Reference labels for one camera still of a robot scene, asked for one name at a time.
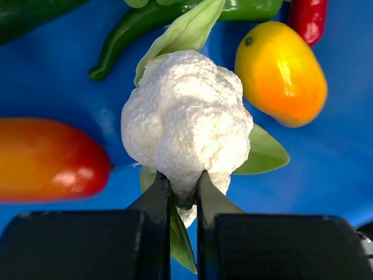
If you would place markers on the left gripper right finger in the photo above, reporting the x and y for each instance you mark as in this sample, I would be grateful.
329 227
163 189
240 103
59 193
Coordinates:
233 244

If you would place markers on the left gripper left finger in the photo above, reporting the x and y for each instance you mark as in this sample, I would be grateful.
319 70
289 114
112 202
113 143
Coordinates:
130 243

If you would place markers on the orange red mango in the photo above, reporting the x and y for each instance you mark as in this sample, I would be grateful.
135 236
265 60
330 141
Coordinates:
45 160

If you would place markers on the white cauliflower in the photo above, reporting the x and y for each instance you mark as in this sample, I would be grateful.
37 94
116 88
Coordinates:
186 115

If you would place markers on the yellow orange mango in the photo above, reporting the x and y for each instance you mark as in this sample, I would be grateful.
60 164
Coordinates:
280 74

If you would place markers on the blue plastic bin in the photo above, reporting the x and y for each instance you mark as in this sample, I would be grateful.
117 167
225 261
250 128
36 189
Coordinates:
330 171

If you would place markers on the green chili pepper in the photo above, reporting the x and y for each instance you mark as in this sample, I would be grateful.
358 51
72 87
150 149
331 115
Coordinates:
137 22

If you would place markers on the green grape bunch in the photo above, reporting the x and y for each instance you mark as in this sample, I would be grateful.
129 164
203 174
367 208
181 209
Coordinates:
142 3

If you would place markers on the red chili pepper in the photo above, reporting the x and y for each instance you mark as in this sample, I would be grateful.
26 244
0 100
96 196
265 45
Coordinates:
307 18

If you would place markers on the dark green cucumber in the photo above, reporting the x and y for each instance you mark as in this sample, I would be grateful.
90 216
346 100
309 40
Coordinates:
19 17

